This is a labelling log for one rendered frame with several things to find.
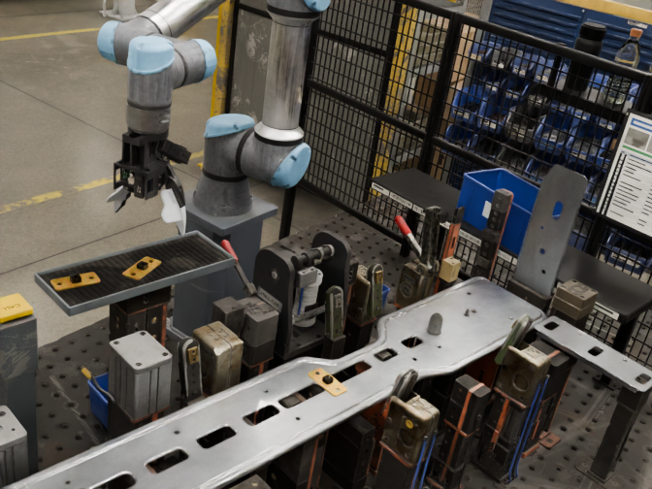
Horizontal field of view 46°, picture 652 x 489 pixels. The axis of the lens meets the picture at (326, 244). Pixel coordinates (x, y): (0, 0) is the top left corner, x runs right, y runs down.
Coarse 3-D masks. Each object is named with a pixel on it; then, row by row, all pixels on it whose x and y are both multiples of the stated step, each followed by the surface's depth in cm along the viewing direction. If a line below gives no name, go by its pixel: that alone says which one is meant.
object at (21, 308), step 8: (8, 296) 136; (16, 296) 136; (0, 304) 134; (8, 304) 134; (16, 304) 134; (24, 304) 135; (0, 312) 131; (8, 312) 132; (16, 312) 132; (24, 312) 133; (32, 312) 134; (0, 320) 130; (8, 320) 131
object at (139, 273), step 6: (144, 258) 153; (150, 258) 154; (138, 264) 149; (144, 264) 150; (150, 264) 152; (156, 264) 152; (126, 270) 149; (132, 270) 149; (138, 270) 149; (144, 270) 150; (150, 270) 150; (126, 276) 147; (132, 276) 147; (138, 276) 147; (144, 276) 148
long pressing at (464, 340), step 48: (480, 288) 196; (384, 336) 170; (432, 336) 174; (480, 336) 177; (240, 384) 148; (288, 384) 151; (384, 384) 155; (144, 432) 133; (192, 432) 135; (240, 432) 137; (288, 432) 139; (48, 480) 121; (96, 480) 123; (144, 480) 124; (192, 480) 126
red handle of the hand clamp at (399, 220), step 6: (396, 216) 192; (396, 222) 192; (402, 222) 191; (402, 228) 191; (408, 228) 191; (408, 234) 191; (408, 240) 191; (414, 240) 191; (414, 246) 190; (414, 252) 190; (420, 252) 190; (420, 258) 189
